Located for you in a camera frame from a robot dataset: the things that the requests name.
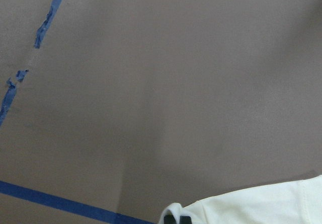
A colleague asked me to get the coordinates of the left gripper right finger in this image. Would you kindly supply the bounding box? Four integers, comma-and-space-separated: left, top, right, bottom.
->
180, 216, 192, 224

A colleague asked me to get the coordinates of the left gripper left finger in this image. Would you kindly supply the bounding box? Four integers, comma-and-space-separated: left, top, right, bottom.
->
164, 214, 176, 224

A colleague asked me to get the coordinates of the cream long sleeve cat shirt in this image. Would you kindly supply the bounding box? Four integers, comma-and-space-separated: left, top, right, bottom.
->
159, 176, 321, 224

